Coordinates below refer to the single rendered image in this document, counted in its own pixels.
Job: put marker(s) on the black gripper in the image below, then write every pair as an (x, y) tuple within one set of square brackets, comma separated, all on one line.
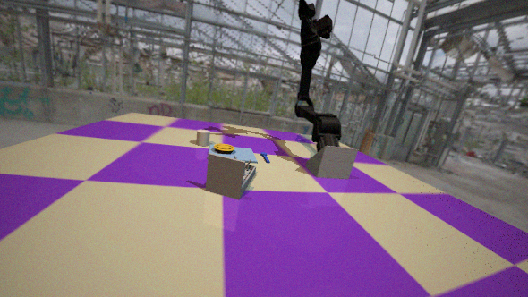
[(309, 35)]

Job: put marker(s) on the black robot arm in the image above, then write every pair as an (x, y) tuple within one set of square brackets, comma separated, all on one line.
[(322, 123)]

